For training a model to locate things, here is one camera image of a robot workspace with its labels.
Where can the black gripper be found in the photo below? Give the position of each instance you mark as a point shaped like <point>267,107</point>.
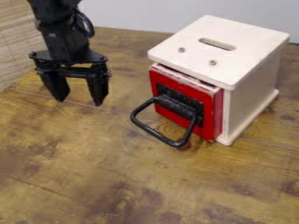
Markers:
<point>68,58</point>

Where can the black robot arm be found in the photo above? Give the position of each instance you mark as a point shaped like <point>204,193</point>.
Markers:
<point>50,7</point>

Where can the red drawer front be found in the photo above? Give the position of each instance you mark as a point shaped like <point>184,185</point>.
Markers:
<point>195,93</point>

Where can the white wooden drawer box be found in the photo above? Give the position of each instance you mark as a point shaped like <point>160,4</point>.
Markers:
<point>235,56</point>

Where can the black metal drawer handle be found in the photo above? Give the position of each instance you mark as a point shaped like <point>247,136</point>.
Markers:
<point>178,108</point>

